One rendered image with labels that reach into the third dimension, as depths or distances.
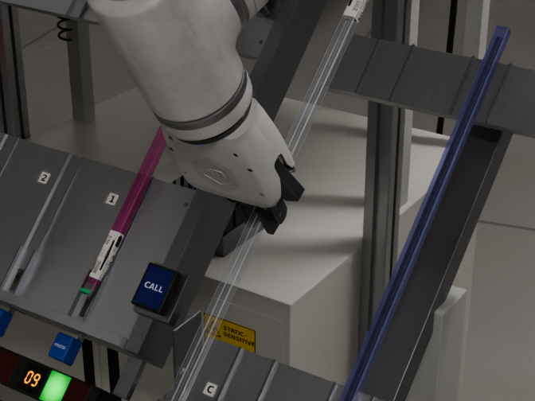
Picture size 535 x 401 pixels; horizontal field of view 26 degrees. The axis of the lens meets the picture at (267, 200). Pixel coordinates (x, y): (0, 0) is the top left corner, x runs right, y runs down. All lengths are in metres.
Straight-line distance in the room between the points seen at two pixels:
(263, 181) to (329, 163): 1.00
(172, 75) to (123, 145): 1.18
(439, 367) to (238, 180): 0.35
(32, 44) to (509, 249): 2.23
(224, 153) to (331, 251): 0.75
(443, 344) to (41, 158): 0.57
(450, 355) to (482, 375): 1.31
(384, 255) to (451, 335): 0.49
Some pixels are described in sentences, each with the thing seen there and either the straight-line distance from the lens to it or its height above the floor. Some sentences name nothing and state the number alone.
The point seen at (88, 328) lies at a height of 0.73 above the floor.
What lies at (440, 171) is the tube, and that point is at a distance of 1.17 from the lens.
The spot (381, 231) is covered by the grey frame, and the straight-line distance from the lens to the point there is 1.69.
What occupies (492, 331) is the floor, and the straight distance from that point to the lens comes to 2.71.
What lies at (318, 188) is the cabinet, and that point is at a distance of 1.89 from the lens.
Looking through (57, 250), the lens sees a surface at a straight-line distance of 1.42.
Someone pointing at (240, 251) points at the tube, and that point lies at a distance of 1.08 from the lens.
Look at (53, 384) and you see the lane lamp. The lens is 1.37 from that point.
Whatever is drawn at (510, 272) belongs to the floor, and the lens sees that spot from 2.95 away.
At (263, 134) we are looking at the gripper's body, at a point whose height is 1.06.
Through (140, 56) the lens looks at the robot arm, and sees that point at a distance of 0.87.
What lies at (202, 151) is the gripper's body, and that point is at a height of 1.04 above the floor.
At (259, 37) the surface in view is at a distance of 1.41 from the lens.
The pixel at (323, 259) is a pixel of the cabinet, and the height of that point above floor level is 0.62.
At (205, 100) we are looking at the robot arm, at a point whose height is 1.11.
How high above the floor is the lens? 1.44
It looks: 26 degrees down
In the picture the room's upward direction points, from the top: straight up
